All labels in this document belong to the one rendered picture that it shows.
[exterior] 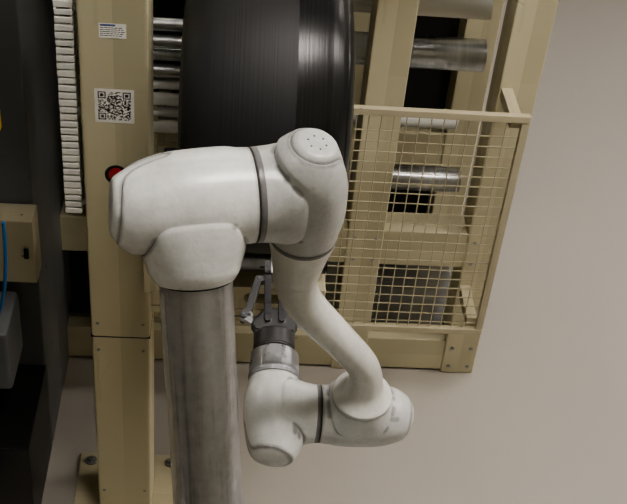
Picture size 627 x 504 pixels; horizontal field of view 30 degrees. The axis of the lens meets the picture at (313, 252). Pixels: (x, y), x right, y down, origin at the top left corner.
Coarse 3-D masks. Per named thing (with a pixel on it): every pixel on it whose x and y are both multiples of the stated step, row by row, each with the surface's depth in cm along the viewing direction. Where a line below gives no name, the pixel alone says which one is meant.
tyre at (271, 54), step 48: (192, 0) 210; (240, 0) 206; (288, 0) 207; (336, 0) 210; (192, 48) 205; (240, 48) 203; (288, 48) 203; (336, 48) 205; (192, 96) 204; (240, 96) 202; (288, 96) 203; (336, 96) 205; (192, 144) 206; (240, 144) 204
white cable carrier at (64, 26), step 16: (64, 0) 209; (64, 16) 211; (64, 32) 213; (64, 48) 215; (64, 64) 217; (64, 80) 219; (64, 96) 221; (64, 112) 223; (80, 112) 225; (64, 128) 226; (80, 128) 230; (64, 144) 228; (80, 144) 231; (64, 160) 230; (80, 160) 232; (64, 176) 233; (80, 176) 233; (64, 192) 235; (80, 192) 235; (80, 208) 238
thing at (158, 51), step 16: (160, 0) 266; (176, 0) 266; (160, 16) 269; (176, 16) 269; (160, 32) 271; (176, 32) 271; (160, 48) 261; (176, 48) 259; (160, 64) 263; (176, 64) 276; (160, 80) 265; (176, 80) 266; (160, 96) 267; (176, 96) 267; (160, 112) 270; (176, 112) 270; (160, 128) 272; (176, 128) 272
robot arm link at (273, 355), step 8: (264, 344) 205; (272, 344) 205; (280, 344) 205; (256, 352) 205; (264, 352) 204; (272, 352) 204; (280, 352) 204; (288, 352) 204; (296, 352) 206; (256, 360) 204; (264, 360) 203; (272, 360) 202; (280, 360) 203; (288, 360) 203; (296, 360) 205; (256, 368) 203; (264, 368) 202; (272, 368) 202; (280, 368) 202; (288, 368) 202; (296, 368) 204; (248, 376) 205
